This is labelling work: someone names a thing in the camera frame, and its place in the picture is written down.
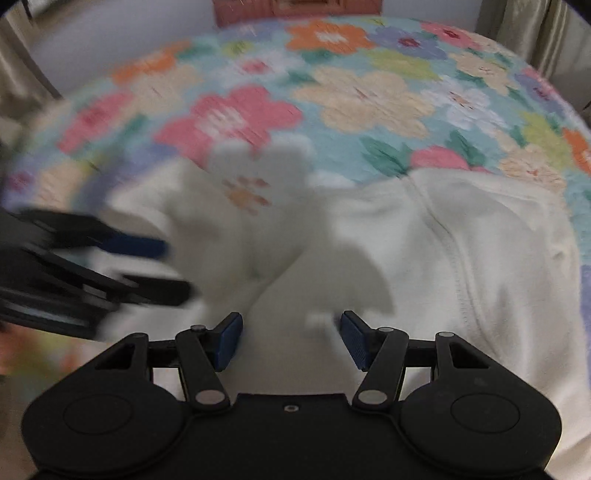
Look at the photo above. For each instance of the white fleece garment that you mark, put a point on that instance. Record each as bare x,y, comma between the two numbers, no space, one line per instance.
461,277

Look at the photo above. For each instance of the floral printed blanket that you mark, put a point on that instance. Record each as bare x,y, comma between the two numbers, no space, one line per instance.
369,101

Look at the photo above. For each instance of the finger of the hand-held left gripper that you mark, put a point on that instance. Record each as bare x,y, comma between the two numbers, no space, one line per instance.
138,247
161,290

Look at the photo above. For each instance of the beige curtain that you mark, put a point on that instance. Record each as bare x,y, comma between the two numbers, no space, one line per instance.
23,69
535,32

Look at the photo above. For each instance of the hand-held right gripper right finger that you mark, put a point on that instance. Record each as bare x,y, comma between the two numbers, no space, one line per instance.
353,339

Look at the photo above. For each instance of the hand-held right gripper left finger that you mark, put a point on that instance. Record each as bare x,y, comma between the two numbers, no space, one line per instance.
228,339

